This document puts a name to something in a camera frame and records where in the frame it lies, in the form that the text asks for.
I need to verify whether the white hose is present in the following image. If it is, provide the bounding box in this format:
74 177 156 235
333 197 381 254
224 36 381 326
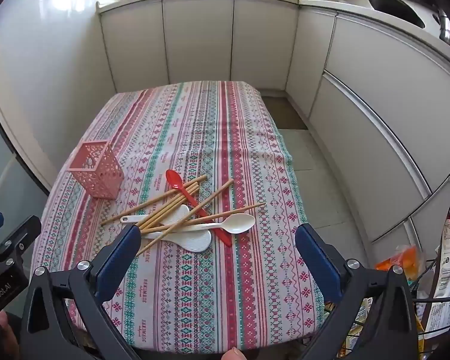
0 157 16 214

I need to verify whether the white rice paddle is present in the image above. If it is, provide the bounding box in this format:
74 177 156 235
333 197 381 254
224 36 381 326
120 203 213 253

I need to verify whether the yellow snack packet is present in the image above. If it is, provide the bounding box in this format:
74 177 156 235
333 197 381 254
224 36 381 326
414 313 428 344
341 296 372 360

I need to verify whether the orange snack packet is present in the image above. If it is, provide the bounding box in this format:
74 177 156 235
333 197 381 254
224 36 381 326
375 245 424 282

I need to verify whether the white plastic spoon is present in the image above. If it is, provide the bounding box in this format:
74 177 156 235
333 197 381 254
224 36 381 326
140 213 256 239

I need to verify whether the person's left hand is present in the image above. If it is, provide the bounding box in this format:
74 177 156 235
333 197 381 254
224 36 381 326
0 312 22 350

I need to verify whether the white door cabinet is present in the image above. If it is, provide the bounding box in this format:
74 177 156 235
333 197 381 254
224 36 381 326
96 0 301 94

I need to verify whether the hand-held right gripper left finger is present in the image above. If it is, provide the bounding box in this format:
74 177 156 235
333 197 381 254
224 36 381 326
20 226 141 360

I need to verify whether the black wire rack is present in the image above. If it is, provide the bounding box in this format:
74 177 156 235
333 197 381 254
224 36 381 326
337 210 450 360

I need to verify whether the bundle of wooden chopsticks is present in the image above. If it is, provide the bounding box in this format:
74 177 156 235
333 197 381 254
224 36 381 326
100 173 266 235

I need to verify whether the red plastic spoon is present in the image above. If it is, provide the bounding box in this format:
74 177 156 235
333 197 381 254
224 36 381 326
165 169 233 247

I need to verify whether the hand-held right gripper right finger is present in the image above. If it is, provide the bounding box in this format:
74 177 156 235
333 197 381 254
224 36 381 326
295 224 422 360

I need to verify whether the pink perforated utensil holder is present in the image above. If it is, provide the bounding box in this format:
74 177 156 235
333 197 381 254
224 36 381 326
66 140 124 200

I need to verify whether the brown floor mat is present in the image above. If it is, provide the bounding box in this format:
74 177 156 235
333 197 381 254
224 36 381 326
262 95 309 131

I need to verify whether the white drawer cabinet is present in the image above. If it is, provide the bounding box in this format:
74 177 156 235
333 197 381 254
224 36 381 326
285 5 450 271

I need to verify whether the patterned striped tablecloth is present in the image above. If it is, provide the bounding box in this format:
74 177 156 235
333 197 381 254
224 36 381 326
32 80 336 354

